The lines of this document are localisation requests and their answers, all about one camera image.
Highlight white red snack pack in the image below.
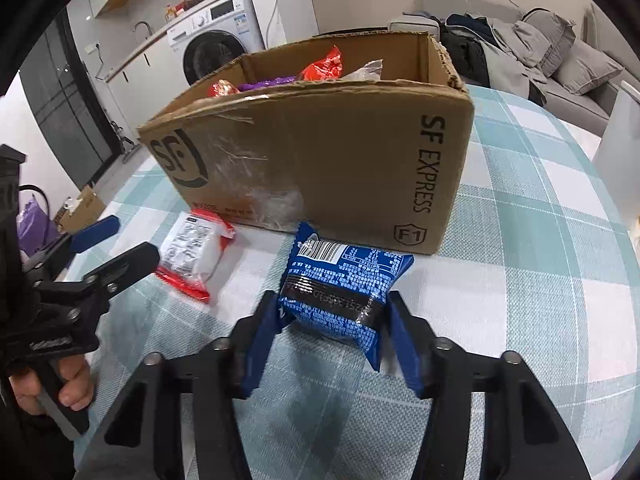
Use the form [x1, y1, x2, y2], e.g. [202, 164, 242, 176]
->
[155, 209, 235, 302]

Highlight blue oreo snack pack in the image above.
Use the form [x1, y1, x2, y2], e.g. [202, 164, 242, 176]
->
[279, 222, 414, 372]

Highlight left hand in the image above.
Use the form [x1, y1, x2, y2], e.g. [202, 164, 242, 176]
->
[8, 353, 98, 417]

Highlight purple bag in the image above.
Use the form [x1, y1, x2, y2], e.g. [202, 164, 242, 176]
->
[17, 184, 60, 257]

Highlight small cardboard box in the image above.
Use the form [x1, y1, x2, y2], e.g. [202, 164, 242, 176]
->
[53, 185, 105, 234]

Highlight teal plaid tablecloth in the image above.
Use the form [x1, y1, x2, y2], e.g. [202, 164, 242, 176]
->
[89, 87, 639, 479]

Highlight red oreo snack pack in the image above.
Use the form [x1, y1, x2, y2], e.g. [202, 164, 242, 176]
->
[207, 79, 240, 98]

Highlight purple zigzag snack packet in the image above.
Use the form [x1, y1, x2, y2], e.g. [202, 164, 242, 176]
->
[238, 76, 297, 92]

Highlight white cylindrical bin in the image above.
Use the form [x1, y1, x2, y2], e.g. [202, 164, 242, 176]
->
[592, 81, 640, 231]

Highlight white washing machine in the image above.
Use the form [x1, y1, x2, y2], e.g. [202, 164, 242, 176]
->
[167, 0, 265, 84]

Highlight brown SF cardboard box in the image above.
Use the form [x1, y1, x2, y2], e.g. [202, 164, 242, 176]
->
[139, 32, 474, 255]

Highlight grey sofa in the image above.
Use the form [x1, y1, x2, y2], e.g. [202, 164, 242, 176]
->
[388, 0, 639, 136]

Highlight red snack bag in box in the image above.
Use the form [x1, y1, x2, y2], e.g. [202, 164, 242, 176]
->
[298, 46, 343, 81]

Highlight grey cushion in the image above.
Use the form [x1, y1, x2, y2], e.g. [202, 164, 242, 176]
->
[552, 39, 623, 96]

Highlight grey jacket on sofa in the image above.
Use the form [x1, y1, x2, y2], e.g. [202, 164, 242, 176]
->
[439, 14, 551, 106]

